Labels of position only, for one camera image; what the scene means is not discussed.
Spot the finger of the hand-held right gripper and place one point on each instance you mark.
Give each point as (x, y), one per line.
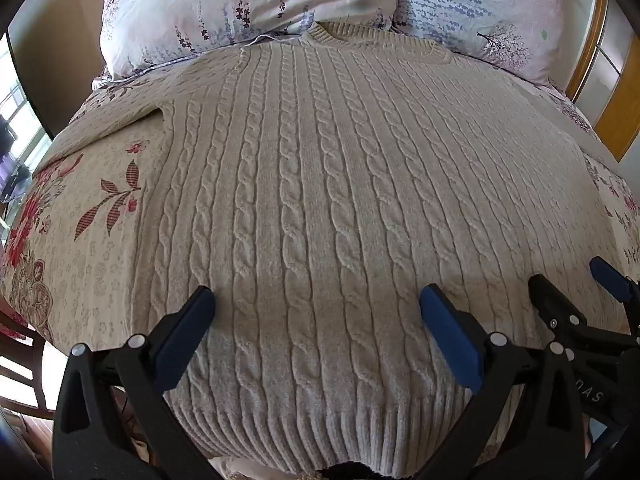
(550, 296)
(609, 278)

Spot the blue floral pillow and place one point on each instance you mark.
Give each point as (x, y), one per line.
(475, 10)

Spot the red floral bed sheet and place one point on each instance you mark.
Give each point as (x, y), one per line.
(90, 260)

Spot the dark wooden chair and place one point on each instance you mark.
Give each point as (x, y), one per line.
(35, 360)

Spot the wooden framed wardrobe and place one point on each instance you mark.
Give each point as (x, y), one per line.
(620, 125)

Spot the dark cloth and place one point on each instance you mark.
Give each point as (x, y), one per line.
(345, 473)

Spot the white floral pillow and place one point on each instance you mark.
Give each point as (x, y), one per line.
(225, 0)

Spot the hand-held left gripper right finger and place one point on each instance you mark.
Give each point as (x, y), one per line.
(450, 335)

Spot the window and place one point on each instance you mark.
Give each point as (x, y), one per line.
(15, 110)

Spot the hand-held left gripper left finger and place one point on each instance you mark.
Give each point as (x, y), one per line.
(186, 329)

